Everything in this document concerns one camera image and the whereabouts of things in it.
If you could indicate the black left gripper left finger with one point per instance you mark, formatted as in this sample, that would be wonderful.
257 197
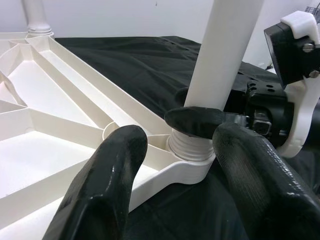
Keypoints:
100 187

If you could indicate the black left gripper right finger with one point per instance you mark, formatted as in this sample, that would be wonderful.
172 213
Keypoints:
262 187

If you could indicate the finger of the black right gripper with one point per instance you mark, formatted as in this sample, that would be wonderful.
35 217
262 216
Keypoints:
181 96

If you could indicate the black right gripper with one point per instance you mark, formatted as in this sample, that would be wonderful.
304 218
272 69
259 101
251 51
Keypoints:
272 107

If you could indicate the white tapered plastic table leg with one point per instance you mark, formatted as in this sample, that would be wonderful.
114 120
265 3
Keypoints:
225 50
37 17

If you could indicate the white plastic table top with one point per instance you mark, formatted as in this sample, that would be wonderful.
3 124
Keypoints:
50 125

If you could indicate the black table cloth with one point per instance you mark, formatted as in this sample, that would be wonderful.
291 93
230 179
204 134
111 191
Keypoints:
150 62

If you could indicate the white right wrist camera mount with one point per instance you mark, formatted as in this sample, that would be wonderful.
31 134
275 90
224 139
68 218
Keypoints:
302 25

